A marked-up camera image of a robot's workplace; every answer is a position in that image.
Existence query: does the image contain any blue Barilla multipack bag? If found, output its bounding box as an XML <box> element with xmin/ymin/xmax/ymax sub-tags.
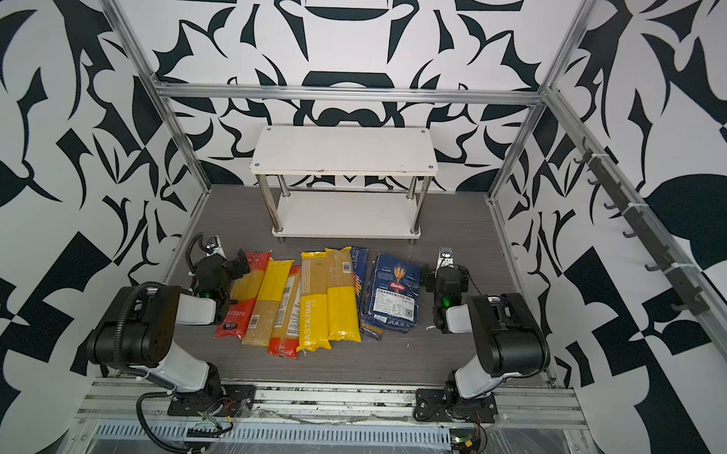
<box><xmin>364</xmin><ymin>253</ymin><xmax>421</xmax><ymax>334</ymax></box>

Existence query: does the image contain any blue Barilla spaghetti box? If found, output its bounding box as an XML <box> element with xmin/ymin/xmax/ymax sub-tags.
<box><xmin>350</xmin><ymin>246</ymin><xmax>370</xmax><ymax>315</ymax></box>

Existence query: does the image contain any yellow Pastatime spaghetti bag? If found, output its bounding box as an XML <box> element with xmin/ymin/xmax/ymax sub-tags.
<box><xmin>297</xmin><ymin>251</ymin><xmax>331</xmax><ymax>352</ymax></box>

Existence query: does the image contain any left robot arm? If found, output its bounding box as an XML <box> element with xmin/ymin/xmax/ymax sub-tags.
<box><xmin>85</xmin><ymin>245</ymin><xmax>270</xmax><ymax>454</ymax></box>

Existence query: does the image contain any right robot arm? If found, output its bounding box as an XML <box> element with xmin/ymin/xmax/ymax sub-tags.
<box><xmin>413</xmin><ymin>265</ymin><xmax>551</xmax><ymax>424</ymax></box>

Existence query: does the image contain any white two-tier shelf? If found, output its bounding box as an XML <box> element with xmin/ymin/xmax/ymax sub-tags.
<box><xmin>249</xmin><ymin>126</ymin><xmax>439</xmax><ymax>241</ymax></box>

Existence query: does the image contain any blue De Cecco spaghetti bag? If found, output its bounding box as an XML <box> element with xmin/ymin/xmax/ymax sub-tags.
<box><xmin>359</xmin><ymin>272</ymin><xmax>384</xmax><ymax>341</ymax></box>

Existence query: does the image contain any red clear spaghetti bag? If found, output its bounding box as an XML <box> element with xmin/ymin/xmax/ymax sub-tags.
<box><xmin>268</xmin><ymin>266</ymin><xmax>302</xmax><ymax>359</ymax></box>

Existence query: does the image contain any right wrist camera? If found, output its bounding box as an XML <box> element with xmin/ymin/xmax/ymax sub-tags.
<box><xmin>436</xmin><ymin>247</ymin><xmax>455</xmax><ymax>269</ymax></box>

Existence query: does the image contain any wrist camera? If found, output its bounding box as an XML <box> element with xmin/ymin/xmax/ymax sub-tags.
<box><xmin>200</xmin><ymin>236</ymin><xmax>226</xmax><ymax>258</ymax></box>
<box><xmin>436</xmin><ymin>247</ymin><xmax>455</xmax><ymax>269</ymax></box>

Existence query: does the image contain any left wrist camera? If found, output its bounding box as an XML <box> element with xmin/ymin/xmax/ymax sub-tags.
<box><xmin>200</xmin><ymin>236</ymin><xmax>226</xmax><ymax>258</ymax></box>

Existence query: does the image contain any white cable duct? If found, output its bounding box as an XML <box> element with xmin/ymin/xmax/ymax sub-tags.
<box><xmin>94</xmin><ymin>414</ymin><xmax>454</xmax><ymax>452</ymax></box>

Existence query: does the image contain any wall hook rail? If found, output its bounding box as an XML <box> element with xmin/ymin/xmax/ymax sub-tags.
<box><xmin>576</xmin><ymin>139</ymin><xmax>710</xmax><ymax>316</ymax></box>

